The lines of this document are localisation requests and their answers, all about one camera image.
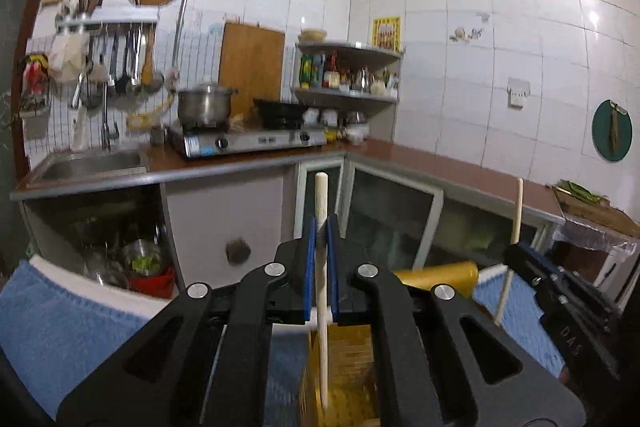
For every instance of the light wooden chopstick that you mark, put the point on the light wooden chopstick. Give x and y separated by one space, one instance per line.
321 197
515 227

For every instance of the steel bowl with greens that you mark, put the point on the steel bowl with greens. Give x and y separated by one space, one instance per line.
142 259

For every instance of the white wall rack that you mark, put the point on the white wall rack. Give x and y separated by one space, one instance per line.
107 19

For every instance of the yellow wall picture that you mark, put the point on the yellow wall picture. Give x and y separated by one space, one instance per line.
386 34

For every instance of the yellow perforated cutlery holder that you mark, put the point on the yellow perforated cutlery holder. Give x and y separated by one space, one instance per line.
350 372

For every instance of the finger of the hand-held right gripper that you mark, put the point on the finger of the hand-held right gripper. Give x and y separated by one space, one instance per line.
552 264
520 264

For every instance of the steel sink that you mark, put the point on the steel sink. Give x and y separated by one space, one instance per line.
90 164

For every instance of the clear plastic sheet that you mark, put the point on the clear plastic sheet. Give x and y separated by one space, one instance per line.
590 237

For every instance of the beige bowl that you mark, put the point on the beige bowl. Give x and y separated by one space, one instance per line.
313 35

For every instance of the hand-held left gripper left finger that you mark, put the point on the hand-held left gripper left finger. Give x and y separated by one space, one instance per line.
310 267

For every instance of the white wall socket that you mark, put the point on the white wall socket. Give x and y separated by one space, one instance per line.
518 93

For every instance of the wooden cutting board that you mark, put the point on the wooden cutting board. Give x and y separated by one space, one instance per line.
252 67

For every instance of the red hanging bag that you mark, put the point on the red hanging bag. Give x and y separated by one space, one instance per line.
35 79

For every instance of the small wall stickers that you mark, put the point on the small wall stickers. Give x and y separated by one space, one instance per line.
465 34

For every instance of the kitchen counter cabinet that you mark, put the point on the kitchen counter cabinet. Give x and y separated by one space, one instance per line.
220 217

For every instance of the steel gas stove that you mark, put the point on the steel gas stove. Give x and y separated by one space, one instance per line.
250 141

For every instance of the white plastic bag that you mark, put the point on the white plastic bag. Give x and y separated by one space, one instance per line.
65 57

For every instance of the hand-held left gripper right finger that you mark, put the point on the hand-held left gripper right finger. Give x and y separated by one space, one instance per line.
332 267

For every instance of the steel cooking pot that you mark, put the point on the steel cooking pot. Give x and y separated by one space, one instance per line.
202 107

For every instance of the black wok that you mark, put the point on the black wok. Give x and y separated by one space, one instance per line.
280 111

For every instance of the green round board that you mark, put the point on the green round board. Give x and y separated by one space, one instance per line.
602 142

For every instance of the blue terry towel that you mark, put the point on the blue terry towel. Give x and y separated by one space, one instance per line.
60 327

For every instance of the wooden tray with vegetables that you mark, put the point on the wooden tray with vegetables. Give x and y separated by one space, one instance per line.
600 209

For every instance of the steel kettle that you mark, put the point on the steel kettle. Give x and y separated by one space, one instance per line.
356 119

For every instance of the steel ladle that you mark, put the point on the steel ladle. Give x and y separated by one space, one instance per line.
132 72
116 72

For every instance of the red plastic basin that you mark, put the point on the red plastic basin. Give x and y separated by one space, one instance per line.
155 282

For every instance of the white cups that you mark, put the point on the white cups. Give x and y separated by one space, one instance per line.
320 117

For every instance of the grey corner shelf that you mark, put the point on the grey corner shelf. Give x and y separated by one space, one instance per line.
345 94

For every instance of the green bottle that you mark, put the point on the green bottle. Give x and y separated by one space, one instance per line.
305 72

